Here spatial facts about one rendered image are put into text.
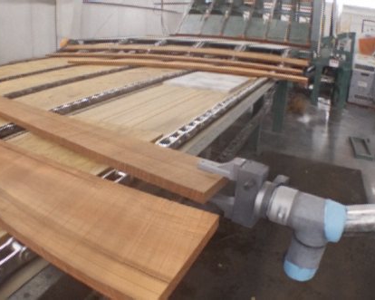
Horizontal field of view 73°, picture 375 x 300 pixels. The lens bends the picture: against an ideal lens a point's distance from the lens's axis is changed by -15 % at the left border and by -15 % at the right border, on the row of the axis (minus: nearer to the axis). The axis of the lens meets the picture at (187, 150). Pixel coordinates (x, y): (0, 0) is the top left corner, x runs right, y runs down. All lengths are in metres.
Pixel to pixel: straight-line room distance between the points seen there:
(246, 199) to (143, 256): 0.26
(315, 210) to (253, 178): 0.14
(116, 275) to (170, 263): 0.08
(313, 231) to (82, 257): 0.41
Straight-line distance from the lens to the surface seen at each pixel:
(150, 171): 0.66
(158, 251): 0.44
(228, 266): 1.66
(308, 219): 0.57
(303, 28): 8.46
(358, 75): 6.80
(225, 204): 0.64
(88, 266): 0.43
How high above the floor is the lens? 1.18
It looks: 23 degrees down
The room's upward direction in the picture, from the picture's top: 2 degrees clockwise
